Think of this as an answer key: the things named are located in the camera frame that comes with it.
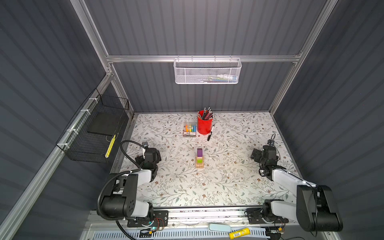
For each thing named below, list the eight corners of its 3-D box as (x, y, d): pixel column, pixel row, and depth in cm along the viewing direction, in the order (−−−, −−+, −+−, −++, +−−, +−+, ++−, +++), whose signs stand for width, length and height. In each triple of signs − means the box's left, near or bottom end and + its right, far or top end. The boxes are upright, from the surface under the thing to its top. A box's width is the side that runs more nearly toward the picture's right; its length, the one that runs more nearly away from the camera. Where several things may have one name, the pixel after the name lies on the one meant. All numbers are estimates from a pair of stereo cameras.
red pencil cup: (202, 136, 108) (202, 123, 96) (195, 126, 114) (195, 112, 103) (212, 132, 111) (214, 118, 99) (205, 122, 117) (206, 108, 105)
